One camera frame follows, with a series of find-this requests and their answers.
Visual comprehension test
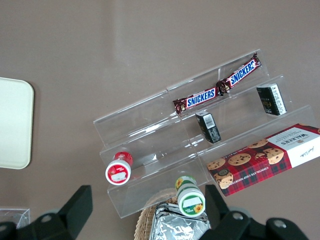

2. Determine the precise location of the red lidded small jar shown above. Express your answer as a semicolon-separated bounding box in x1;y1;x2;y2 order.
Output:
104;150;134;186

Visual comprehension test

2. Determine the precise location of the clear acrylic bottle rack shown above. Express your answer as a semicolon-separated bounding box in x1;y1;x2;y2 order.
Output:
0;208;31;230

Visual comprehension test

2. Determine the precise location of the cream rectangular plastic tray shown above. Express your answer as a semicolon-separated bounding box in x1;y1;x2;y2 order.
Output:
0;77;35;170

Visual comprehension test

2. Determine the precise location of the silver foil container stack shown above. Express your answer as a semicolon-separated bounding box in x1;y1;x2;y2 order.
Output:
152;201;212;240

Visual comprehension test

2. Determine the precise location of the brown Snickers chocolate bar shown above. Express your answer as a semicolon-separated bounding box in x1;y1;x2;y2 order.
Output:
172;86;219;114
215;52;263;95

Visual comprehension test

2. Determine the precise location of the light wicker basket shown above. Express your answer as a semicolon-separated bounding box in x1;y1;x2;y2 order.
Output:
134;188;211;240

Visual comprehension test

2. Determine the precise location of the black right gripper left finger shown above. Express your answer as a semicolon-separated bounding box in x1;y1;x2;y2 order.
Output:
29;184;94;240

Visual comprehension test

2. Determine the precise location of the green sunflower lidded small jar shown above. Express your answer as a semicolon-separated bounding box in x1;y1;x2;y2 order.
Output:
174;175;207;217

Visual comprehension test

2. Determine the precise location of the red tartan Walkers cookie box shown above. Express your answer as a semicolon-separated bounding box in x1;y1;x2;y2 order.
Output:
206;123;320;198

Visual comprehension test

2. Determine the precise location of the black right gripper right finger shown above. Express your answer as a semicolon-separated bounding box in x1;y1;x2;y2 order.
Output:
199;184;254;240

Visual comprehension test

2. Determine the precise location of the small black box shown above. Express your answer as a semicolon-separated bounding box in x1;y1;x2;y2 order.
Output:
256;83;288;117
195;111;222;144

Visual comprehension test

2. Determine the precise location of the clear acrylic stepped display stand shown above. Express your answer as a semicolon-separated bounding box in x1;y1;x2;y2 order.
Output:
92;87;202;220
165;48;320;198

